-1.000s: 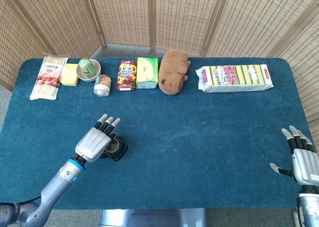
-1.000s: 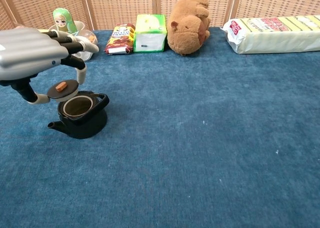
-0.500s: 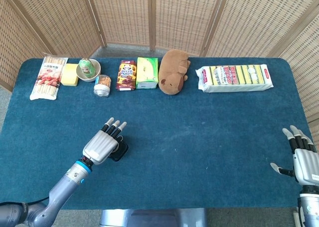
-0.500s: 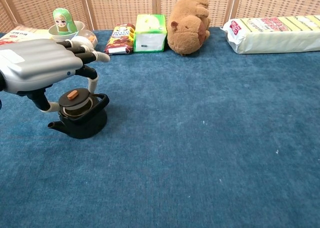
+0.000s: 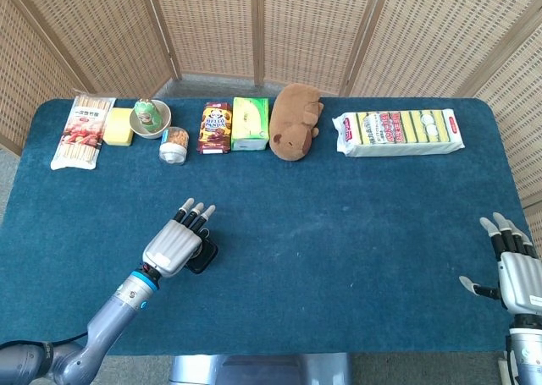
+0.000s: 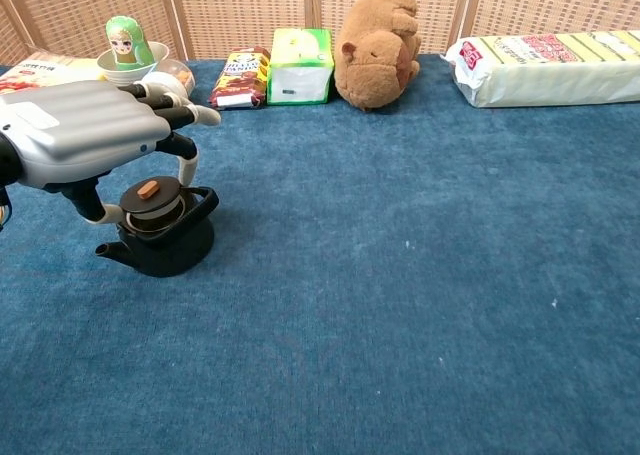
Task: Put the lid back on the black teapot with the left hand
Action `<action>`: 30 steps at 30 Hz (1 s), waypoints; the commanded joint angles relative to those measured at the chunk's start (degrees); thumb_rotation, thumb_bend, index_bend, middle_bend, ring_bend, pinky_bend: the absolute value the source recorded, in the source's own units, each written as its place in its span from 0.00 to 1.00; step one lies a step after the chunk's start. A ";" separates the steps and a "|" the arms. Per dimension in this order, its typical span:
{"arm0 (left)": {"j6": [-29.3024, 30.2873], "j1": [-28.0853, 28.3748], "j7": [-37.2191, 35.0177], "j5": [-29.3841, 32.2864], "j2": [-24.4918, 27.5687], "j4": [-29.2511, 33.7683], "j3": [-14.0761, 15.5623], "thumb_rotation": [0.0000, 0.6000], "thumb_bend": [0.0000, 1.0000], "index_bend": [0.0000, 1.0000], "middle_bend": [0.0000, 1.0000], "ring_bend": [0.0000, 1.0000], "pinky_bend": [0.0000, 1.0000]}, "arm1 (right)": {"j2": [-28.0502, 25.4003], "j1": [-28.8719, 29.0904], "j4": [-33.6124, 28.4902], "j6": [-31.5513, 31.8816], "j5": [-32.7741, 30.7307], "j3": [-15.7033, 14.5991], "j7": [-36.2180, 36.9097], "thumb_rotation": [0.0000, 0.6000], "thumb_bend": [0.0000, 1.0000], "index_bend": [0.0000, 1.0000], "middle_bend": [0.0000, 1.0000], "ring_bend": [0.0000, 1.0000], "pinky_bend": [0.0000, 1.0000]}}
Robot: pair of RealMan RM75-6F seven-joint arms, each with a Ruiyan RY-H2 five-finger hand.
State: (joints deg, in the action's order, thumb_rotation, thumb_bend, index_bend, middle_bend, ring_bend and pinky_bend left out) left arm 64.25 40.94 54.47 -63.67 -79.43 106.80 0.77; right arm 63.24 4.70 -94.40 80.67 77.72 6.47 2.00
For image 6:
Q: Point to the green nesting doll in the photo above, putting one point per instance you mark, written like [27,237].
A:
[127,42]

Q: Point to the green tissue box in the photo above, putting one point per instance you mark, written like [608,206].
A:
[300,75]

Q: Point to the yellow sponge block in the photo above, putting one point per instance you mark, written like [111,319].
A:
[85,72]

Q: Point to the brown capybara plush toy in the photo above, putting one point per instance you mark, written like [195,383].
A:
[372,65]

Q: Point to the yellow sponges multipack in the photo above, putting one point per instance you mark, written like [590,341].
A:
[545,75]

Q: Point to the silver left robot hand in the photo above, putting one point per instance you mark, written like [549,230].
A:
[80,125]

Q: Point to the clear plastic snack jar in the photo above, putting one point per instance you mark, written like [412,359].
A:
[175,77]

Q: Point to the wicker folding screen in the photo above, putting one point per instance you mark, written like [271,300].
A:
[240,10]

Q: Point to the black teapot lid orange knob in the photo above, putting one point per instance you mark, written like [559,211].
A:
[150,200]

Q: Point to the white ceramic bowl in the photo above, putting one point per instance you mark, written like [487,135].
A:
[157,55]

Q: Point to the Hello Panda biscuit box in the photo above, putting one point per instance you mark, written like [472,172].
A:
[240,82]

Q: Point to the blue carpet table cover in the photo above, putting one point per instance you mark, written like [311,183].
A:
[375,275]

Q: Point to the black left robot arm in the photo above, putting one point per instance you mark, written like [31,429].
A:
[2,210]

